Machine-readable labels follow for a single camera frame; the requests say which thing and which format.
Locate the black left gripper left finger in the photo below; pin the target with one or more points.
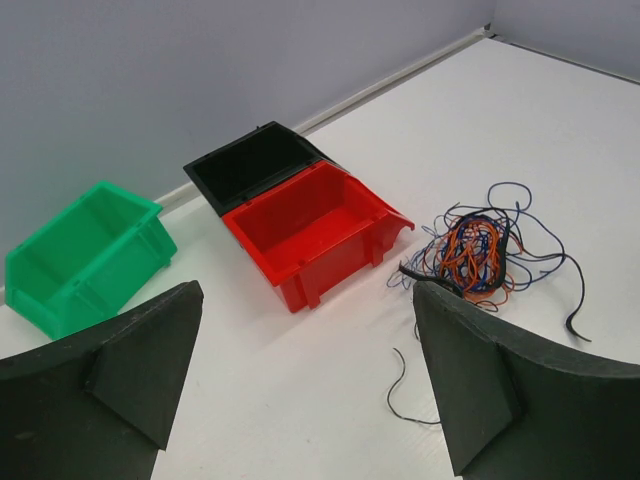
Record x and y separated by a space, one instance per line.
100 403

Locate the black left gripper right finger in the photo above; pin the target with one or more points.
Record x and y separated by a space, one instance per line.
515 405

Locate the green plastic bin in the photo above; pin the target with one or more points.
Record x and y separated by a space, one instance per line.
85 264

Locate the black plastic bin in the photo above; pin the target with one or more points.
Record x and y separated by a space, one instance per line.
251 165

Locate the red plastic bin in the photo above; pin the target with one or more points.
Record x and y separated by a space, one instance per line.
314 230

